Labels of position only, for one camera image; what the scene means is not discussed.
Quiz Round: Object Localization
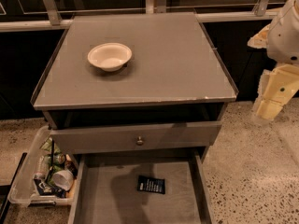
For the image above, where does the green chip bag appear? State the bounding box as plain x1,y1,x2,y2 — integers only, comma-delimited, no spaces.
40,137,61,154

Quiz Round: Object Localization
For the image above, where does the round metal drawer knob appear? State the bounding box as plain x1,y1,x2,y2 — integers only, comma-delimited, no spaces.
136,136,144,146

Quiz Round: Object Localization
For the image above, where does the open grey middle drawer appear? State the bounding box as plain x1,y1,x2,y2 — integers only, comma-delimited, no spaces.
67,148,216,224

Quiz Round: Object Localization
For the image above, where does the clear plastic storage bin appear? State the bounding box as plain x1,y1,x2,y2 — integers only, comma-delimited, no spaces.
8,126,76,206

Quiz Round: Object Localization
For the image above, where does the dark blue rxbar wrapper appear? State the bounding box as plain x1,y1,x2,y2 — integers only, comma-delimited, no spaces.
137,175,165,194

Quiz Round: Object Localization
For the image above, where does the silver soda can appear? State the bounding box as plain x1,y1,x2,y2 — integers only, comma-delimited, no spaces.
34,156,50,180

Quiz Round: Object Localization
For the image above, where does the white paper cup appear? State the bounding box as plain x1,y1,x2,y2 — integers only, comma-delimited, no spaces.
52,170,74,191

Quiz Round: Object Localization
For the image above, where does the green soda can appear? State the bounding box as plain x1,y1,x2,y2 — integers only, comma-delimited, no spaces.
53,153,65,165

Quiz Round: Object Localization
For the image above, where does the grey metal railing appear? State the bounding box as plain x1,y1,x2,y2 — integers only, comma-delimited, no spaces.
0,0,287,33

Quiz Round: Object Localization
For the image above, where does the grey drawer cabinet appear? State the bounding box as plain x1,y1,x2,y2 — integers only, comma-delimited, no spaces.
30,11,239,161

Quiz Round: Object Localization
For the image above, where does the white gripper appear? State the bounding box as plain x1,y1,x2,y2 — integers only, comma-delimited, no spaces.
247,0,299,121

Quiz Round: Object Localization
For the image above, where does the dark blue snack bag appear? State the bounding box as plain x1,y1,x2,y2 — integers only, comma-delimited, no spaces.
34,179,65,198

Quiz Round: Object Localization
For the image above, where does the grey top drawer front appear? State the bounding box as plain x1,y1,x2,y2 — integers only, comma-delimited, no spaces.
50,121,221,154

